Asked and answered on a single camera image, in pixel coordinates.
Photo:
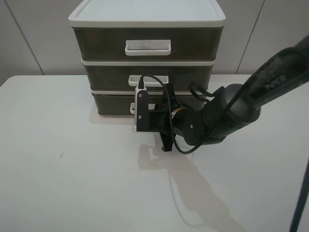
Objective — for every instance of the dark bottom drawer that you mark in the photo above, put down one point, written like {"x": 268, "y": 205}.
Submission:
{"x": 119, "y": 105}

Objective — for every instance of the dark drawer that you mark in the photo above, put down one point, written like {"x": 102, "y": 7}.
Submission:
{"x": 119, "y": 105}
{"x": 116, "y": 78}
{"x": 148, "y": 43}

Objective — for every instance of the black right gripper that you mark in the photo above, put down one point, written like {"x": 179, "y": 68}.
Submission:
{"x": 160, "y": 118}

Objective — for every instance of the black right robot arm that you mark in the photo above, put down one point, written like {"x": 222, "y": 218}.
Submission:
{"x": 235, "y": 106}

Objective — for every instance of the white drawer cabinet frame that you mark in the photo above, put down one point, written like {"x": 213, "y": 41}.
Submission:
{"x": 147, "y": 14}

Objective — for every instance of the dark top drawer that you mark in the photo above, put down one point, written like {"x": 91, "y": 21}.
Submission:
{"x": 148, "y": 43}

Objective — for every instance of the dark middle drawer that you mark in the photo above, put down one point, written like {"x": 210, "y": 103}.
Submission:
{"x": 116, "y": 78}

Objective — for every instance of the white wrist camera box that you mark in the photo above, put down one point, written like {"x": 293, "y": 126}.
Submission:
{"x": 141, "y": 109}

